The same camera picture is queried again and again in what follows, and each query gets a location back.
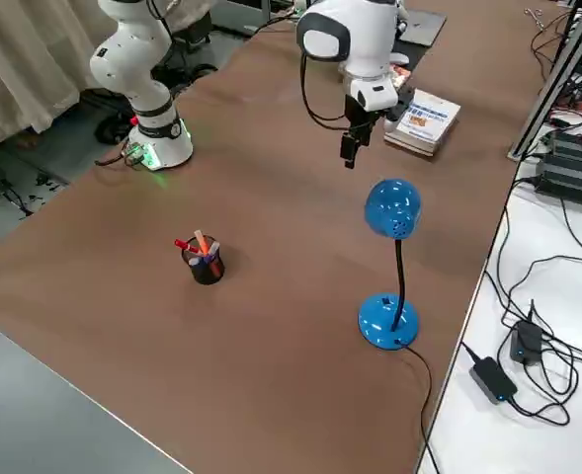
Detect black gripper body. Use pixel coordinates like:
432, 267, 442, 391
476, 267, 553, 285
344, 96, 387, 133

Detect white and blue book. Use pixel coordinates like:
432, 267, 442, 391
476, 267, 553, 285
382, 88, 462, 159

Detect grey closed laptop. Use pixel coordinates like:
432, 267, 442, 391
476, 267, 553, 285
398, 8, 449, 48

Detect blue desk lamp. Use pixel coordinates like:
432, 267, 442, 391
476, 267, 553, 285
358, 178, 424, 352

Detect black mouse pad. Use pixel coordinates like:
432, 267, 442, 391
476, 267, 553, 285
393, 41, 429, 68

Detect orange highlighter pen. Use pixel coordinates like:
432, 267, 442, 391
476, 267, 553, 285
193, 227, 223, 277

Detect black pen holder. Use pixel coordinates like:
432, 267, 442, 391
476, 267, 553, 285
183, 245, 226, 286

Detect black power supply unit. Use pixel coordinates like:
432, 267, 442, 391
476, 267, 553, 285
534, 151, 582, 211
544, 128, 582, 167

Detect small black power adapter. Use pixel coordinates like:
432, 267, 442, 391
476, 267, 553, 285
510, 319, 544, 366

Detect flat black power adapter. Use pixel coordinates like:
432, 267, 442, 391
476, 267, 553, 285
468, 355, 519, 407

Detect beige curtain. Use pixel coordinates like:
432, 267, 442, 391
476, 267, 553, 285
0, 0, 124, 149

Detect grey side table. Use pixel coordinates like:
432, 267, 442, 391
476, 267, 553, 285
0, 315, 193, 474

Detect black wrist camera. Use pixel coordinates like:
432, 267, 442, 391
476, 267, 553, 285
384, 86, 416, 123

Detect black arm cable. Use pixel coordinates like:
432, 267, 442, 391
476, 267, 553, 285
298, 52, 352, 133

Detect black power cable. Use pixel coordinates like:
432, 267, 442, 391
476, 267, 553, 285
482, 182, 582, 429

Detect aluminium profile post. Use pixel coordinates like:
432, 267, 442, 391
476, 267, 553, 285
506, 0, 582, 162

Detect black cable hub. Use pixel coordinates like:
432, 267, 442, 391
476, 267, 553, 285
549, 68, 582, 127

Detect black lamp cable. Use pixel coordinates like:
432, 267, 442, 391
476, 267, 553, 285
398, 340, 443, 474

